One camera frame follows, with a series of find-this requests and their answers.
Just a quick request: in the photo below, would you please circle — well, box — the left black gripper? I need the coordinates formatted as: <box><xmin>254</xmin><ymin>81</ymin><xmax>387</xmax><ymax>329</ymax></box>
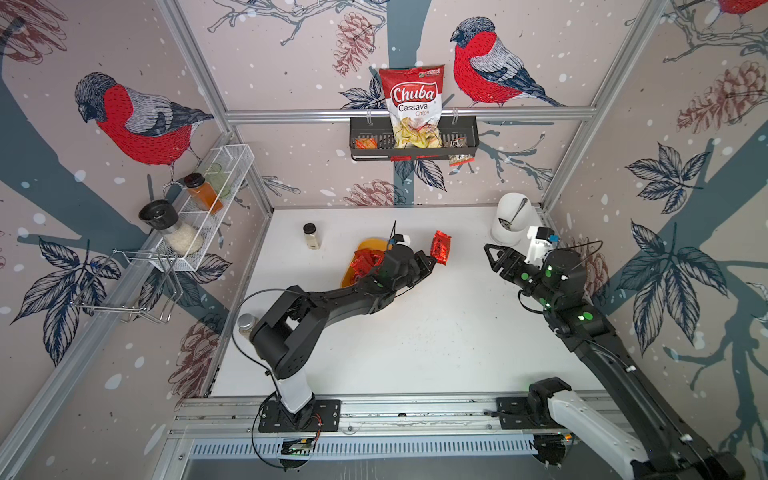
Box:
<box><xmin>392</xmin><ymin>251</ymin><xmax>439</xmax><ymax>294</ymax></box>

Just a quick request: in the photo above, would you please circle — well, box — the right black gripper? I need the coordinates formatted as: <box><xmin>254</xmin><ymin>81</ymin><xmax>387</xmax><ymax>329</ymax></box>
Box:
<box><xmin>484</xmin><ymin>243</ymin><xmax>559</xmax><ymax>313</ymax></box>

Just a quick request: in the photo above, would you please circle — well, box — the yellow plastic storage box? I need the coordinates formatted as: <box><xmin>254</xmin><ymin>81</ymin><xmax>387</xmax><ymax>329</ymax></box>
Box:
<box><xmin>341</xmin><ymin>238</ymin><xmax>388</xmax><ymax>288</ymax></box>

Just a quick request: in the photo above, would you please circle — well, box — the red tea bag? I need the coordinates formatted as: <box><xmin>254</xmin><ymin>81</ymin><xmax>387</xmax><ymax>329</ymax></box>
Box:
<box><xmin>430</xmin><ymin>231</ymin><xmax>452</xmax><ymax>265</ymax></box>

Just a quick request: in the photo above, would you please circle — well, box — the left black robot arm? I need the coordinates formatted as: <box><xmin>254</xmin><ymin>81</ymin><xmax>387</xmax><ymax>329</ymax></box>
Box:
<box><xmin>248</xmin><ymin>244</ymin><xmax>437</xmax><ymax>416</ymax></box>

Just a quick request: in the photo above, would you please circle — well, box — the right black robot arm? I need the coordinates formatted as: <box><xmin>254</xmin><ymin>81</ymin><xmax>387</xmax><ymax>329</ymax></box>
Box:
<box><xmin>484</xmin><ymin>244</ymin><xmax>746</xmax><ymax>479</ymax></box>

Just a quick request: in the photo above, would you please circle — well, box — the red tea bags pile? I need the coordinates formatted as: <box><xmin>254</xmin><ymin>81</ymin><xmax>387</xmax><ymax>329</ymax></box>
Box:
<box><xmin>349</xmin><ymin>248</ymin><xmax>385</xmax><ymax>284</ymax></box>

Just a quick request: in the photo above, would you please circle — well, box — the metal spoon in cup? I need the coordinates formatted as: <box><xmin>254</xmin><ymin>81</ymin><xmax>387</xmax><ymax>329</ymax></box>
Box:
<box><xmin>498</xmin><ymin>198</ymin><xmax>528</xmax><ymax>231</ymax></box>

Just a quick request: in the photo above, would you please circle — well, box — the white utensil cup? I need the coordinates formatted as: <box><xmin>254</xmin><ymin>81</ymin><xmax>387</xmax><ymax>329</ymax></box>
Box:
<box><xmin>490</xmin><ymin>192</ymin><xmax>532</xmax><ymax>247</ymax></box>

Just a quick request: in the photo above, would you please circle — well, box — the small spice jar on table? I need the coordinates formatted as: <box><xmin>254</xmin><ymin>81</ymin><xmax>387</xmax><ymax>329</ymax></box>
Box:
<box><xmin>302</xmin><ymin>223</ymin><xmax>321</xmax><ymax>250</ymax></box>

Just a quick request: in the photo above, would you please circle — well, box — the Chuba cassava chips bag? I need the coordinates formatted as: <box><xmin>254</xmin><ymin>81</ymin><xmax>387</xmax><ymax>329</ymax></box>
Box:
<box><xmin>379</xmin><ymin>65</ymin><xmax>444</xmax><ymax>149</ymax></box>

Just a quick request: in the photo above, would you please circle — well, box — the orange spice jar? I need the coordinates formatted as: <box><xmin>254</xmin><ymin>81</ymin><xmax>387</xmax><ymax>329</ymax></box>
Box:
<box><xmin>182</xmin><ymin>172</ymin><xmax>224</xmax><ymax>214</ymax></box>

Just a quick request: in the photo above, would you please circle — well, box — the black lid rice jar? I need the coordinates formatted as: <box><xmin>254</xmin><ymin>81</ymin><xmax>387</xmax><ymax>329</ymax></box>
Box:
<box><xmin>138</xmin><ymin>199</ymin><xmax>204</xmax><ymax>257</ymax></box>

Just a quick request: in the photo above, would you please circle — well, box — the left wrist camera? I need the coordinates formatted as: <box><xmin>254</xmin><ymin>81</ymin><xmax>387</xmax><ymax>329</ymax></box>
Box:
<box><xmin>387</xmin><ymin>233</ymin><xmax>411</xmax><ymax>250</ymax></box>

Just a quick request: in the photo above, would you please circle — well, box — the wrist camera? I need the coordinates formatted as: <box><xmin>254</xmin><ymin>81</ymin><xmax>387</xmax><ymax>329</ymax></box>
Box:
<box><xmin>387</xmin><ymin>233</ymin><xmax>411</xmax><ymax>250</ymax></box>
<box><xmin>526</xmin><ymin>226</ymin><xmax>559</xmax><ymax>267</ymax></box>

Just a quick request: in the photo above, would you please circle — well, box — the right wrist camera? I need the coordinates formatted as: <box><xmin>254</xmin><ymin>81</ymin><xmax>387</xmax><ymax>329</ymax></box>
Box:
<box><xmin>526</xmin><ymin>226</ymin><xmax>559</xmax><ymax>267</ymax></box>

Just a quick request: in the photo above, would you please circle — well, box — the black wire wall basket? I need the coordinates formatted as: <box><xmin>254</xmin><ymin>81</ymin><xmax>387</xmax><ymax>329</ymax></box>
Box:
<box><xmin>349</xmin><ymin>117</ymin><xmax>479</xmax><ymax>161</ymax></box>

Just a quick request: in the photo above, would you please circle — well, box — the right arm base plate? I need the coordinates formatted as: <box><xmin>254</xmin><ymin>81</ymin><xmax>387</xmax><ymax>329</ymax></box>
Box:
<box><xmin>491</xmin><ymin>396</ymin><xmax>567</xmax><ymax>431</ymax></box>

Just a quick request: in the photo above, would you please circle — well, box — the glass jar by wall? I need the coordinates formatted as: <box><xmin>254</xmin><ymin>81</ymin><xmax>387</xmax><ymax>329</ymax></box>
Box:
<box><xmin>236</xmin><ymin>313</ymin><xmax>258</xmax><ymax>338</ymax></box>

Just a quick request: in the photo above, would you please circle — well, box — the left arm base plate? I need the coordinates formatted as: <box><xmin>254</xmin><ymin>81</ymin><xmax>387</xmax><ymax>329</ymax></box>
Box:
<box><xmin>257</xmin><ymin>399</ymin><xmax>341</xmax><ymax>433</ymax></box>

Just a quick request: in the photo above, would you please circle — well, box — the white wire wall shelf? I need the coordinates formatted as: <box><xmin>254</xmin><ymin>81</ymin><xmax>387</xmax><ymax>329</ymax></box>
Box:
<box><xmin>138</xmin><ymin>144</ymin><xmax>254</xmax><ymax>272</ymax></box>

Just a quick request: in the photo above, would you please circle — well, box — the chrome wire rack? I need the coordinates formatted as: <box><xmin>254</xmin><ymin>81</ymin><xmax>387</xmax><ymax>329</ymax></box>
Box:
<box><xmin>69</xmin><ymin>249</ymin><xmax>183</xmax><ymax>325</ymax></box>

